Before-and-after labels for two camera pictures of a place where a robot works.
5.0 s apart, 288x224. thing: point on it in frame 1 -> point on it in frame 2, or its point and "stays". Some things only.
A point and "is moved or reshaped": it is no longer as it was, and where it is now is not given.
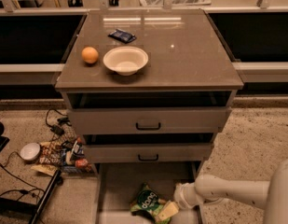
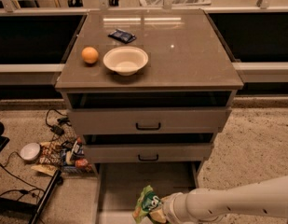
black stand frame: x=10 y=205 stays
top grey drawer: x=152 y=120 stays
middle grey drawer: x=148 y=153 stays
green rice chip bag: x=148 y=202 is moved or reshaped
